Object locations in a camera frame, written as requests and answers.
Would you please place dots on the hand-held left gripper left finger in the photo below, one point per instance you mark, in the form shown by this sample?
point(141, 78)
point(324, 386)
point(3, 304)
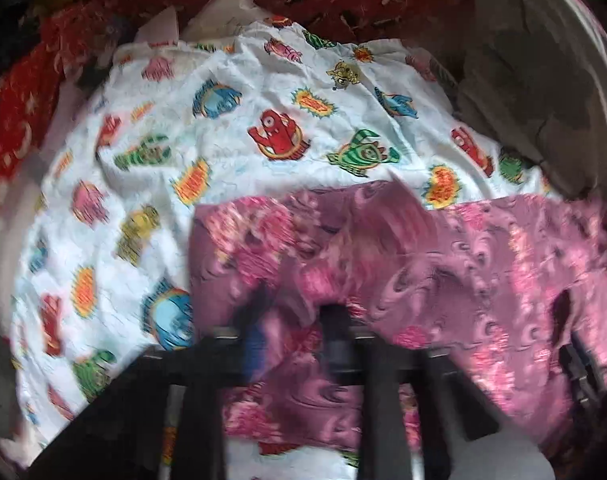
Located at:
point(256, 350)

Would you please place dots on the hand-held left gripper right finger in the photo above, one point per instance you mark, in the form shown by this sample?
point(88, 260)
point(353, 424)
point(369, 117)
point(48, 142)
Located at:
point(336, 345)

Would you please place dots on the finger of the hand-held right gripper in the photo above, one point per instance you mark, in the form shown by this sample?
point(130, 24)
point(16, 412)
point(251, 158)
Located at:
point(583, 365)

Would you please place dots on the pink floral garment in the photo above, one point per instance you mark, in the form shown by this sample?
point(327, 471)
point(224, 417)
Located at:
point(483, 270)

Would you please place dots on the white cartoon print bedsheet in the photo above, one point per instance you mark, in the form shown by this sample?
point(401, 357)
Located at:
point(223, 125)

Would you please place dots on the grey cloth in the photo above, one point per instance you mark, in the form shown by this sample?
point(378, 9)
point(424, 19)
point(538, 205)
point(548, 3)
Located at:
point(523, 50)

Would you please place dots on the dark cloth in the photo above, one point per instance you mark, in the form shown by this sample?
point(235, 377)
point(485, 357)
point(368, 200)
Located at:
point(13, 35)

